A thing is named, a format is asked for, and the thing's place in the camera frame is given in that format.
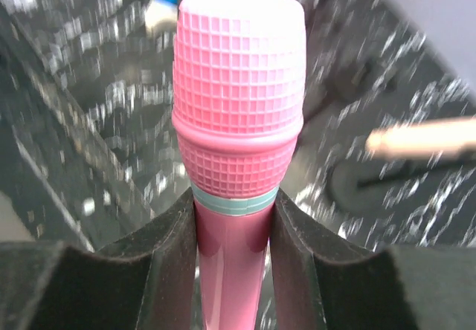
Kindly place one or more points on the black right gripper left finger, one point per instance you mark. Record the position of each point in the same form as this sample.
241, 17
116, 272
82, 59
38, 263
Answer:
142, 281

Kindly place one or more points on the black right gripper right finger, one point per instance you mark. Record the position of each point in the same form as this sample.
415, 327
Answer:
322, 281

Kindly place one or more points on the pink plastic microphone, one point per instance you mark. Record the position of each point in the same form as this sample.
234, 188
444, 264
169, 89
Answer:
239, 74

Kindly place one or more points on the black round-base stand right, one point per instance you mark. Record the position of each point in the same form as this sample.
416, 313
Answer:
357, 188

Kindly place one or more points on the beige microphone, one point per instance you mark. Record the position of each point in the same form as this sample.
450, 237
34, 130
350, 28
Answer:
448, 138

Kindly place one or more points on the blue and white small block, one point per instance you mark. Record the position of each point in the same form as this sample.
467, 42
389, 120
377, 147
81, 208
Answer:
160, 15

